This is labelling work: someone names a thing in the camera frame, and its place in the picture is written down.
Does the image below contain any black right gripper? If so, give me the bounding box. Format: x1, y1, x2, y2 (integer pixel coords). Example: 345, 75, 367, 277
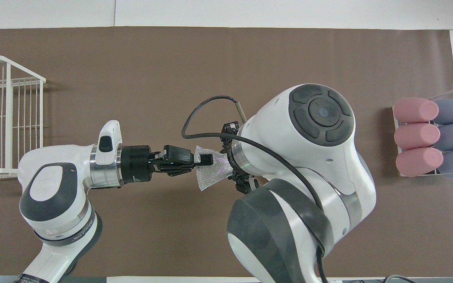
221, 122, 260, 195

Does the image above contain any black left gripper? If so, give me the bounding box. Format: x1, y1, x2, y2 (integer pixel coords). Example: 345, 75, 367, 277
120, 145, 214, 184

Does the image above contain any silver mesh sponge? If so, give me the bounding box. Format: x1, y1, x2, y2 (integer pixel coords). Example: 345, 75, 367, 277
194, 145, 235, 192

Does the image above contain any brown table mat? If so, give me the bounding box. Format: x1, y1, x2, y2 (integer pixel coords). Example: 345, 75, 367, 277
0, 27, 453, 277

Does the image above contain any pink cup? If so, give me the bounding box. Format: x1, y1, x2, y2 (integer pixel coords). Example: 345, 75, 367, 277
396, 147, 444, 178
393, 97, 439, 123
394, 123, 440, 150

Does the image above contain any white wire dish rack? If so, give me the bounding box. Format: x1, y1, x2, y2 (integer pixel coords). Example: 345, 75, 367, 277
0, 55, 47, 180

